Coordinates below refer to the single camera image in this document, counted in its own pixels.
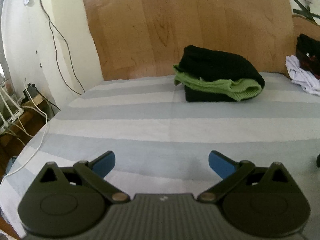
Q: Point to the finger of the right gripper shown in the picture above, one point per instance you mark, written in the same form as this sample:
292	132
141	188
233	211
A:
318	161

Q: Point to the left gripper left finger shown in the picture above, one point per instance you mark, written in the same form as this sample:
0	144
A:
93	173

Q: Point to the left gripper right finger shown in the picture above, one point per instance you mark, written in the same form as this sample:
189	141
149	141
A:
231	172

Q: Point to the green black striped sweater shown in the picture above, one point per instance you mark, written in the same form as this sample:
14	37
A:
215	76

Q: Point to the dark clothes pile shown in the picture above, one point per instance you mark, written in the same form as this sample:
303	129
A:
307	51

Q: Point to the white crumpled garment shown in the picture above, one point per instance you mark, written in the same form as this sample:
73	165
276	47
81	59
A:
308	82

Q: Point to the wooden headboard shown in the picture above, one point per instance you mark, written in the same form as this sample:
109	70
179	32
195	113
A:
138	38

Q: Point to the black tape on wall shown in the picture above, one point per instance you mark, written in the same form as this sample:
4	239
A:
305	12

